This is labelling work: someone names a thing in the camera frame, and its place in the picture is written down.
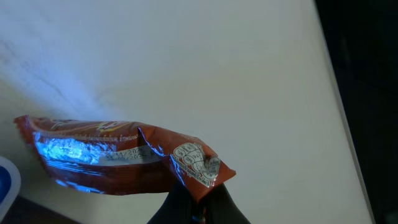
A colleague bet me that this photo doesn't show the red Top chocolate bar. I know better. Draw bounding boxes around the red Top chocolate bar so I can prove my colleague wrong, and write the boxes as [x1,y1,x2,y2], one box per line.
[14,115,235,201]

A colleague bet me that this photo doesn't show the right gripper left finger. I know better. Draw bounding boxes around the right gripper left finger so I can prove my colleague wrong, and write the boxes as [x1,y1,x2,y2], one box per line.
[148,182,199,224]

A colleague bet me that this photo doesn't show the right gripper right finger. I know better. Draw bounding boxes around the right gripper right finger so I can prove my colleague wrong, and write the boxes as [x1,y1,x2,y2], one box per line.
[203,184,250,224]

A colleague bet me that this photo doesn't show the white barcode scanner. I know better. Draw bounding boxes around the white barcode scanner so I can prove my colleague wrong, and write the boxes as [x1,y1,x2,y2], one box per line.
[0,157,21,221]

